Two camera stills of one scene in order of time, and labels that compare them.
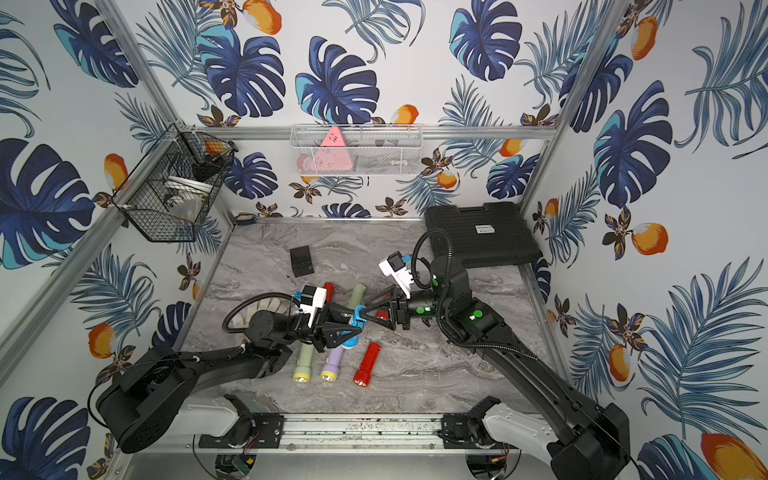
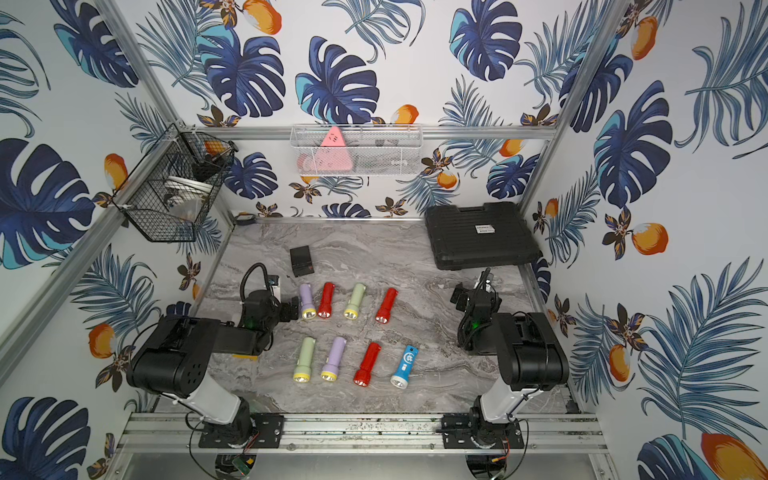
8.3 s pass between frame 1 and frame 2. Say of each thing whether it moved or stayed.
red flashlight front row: stayed
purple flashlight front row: stayed
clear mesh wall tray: stayed
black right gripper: moved
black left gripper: moved
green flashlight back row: stayed
